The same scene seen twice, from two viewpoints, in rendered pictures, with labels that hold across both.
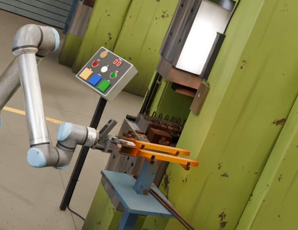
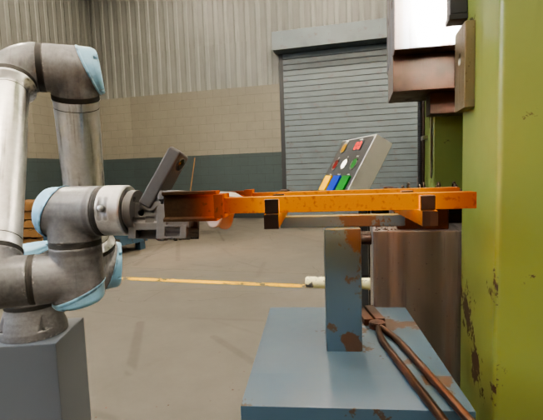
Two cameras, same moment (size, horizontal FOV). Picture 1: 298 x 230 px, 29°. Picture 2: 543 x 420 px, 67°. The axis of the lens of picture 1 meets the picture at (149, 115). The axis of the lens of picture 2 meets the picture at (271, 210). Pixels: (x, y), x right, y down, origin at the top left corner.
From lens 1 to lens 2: 2.34 m
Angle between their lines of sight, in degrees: 38
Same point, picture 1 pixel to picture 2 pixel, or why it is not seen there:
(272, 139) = not seen: outside the picture
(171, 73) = (399, 73)
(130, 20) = not seen: hidden behind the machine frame
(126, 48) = not seen: hidden behind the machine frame
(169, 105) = (455, 167)
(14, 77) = (64, 163)
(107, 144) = (157, 213)
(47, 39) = (56, 56)
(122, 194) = (266, 357)
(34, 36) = (12, 52)
